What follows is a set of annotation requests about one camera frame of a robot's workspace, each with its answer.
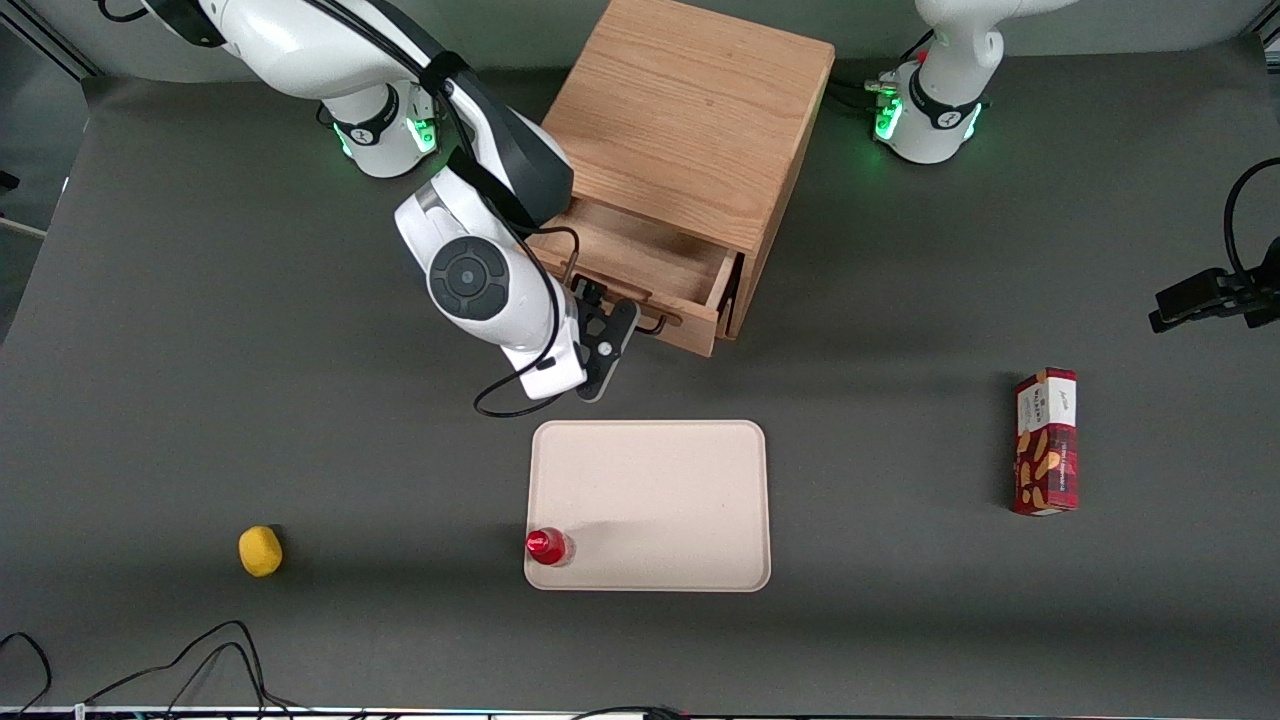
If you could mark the wooden drawer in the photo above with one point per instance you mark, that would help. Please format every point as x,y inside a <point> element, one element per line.
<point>650,262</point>

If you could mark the yellow lemon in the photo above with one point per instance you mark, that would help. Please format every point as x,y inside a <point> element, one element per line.
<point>260,552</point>

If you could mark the red snack box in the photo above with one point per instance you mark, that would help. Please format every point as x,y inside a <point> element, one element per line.
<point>1046,445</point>

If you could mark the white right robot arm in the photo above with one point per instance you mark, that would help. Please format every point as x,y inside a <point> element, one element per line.
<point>470,275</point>

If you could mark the black camera clamp mount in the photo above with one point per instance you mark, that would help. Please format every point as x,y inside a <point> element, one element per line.
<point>1205,295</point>

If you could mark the white plastic tray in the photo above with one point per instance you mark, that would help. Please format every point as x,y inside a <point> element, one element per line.
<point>660,500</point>

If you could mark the aluminium frame bar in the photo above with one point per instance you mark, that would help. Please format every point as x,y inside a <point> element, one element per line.
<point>60,52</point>

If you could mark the wooden drawer cabinet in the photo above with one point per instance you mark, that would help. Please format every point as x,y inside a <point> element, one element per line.
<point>690,110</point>

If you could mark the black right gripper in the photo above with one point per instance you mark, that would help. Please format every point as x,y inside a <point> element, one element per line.
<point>589,294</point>

